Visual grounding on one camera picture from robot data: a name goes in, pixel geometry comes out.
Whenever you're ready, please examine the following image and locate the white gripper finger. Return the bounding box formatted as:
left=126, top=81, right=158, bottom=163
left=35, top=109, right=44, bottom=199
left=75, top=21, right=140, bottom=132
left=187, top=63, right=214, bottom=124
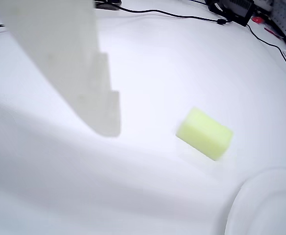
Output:
left=0, top=0, right=121, bottom=138

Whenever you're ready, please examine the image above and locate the pale yellow-green foam block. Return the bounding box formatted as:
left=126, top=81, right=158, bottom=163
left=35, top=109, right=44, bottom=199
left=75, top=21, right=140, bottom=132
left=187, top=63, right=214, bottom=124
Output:
left=175, top=106, right=234, bottom=162

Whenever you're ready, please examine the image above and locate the white dish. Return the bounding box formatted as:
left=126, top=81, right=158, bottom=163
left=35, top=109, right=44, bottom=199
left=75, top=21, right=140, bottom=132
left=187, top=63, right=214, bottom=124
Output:
left=224, top=166, right=286, bottom=235

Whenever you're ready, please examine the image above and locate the flat black object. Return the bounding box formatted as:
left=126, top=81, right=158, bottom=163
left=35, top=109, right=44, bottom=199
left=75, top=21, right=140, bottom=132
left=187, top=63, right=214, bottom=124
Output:
left=94, top=0, right=123, bottom=11

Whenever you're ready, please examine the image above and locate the black electronic device box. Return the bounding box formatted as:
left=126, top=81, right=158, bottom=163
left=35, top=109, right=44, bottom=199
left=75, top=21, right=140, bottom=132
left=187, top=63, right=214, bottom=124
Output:
left=205, top=0, right=256, bottom=27

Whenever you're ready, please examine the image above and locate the long black cable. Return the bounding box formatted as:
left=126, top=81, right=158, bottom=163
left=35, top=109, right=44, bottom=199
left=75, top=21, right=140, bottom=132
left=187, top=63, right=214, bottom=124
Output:
left=94, top=1, right=228, bottom=25

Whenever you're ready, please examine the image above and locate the thin black cable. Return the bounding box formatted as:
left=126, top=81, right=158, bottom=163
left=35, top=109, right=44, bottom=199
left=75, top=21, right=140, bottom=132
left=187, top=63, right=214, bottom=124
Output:
left=246, top=23, right=286, bottom=78

